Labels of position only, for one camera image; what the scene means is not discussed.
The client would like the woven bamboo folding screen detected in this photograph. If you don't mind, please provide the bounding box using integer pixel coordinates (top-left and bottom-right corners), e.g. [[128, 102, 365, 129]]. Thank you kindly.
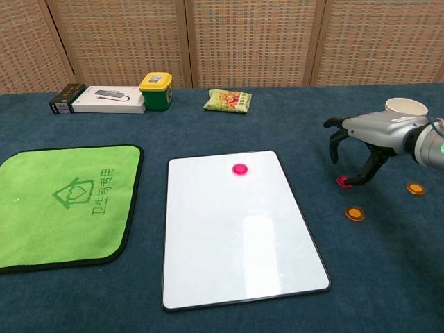
[[0, 0, 444, 95]]

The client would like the green microfiber cloth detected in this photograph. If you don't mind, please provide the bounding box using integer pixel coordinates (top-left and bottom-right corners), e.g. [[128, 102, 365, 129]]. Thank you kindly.
[[0, 144, 144, 275]]

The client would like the green snack packet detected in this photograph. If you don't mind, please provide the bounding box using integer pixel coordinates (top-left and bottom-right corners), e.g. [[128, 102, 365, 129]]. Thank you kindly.
[[203, 89, 252, 115]]

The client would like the white magnetic board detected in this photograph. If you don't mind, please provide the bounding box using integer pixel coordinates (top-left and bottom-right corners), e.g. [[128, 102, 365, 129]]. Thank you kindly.
[[161, 150, 331, 312]]

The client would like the white usb hub box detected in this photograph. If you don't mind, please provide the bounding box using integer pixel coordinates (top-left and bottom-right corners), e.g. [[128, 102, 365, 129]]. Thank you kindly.
[[71, 85, 146, 114]]

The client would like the black product box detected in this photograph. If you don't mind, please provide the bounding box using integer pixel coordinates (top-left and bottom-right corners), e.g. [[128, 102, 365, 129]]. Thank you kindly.
[[49, 83, 88, 115]]

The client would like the orange round magnet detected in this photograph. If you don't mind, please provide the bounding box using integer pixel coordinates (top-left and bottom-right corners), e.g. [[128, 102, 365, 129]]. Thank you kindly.
[[405, 182, 427, 196], [343, 206, 366, 222]]

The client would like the white paper cup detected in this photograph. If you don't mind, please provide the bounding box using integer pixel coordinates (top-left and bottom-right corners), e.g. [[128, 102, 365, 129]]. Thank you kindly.
[[384, 97, 429, 118]]

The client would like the dark blue table cover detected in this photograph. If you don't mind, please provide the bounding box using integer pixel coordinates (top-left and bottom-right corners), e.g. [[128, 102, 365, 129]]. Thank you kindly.
[[0, 82, 444, 333]]

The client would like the green container yellow lid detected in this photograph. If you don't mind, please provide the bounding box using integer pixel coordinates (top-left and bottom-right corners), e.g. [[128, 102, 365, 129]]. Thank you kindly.
[[138, 71, 173, 112]]

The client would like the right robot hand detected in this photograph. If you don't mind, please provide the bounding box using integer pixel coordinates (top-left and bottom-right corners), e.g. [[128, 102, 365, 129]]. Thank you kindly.
[[323, 110, 432, 187]]

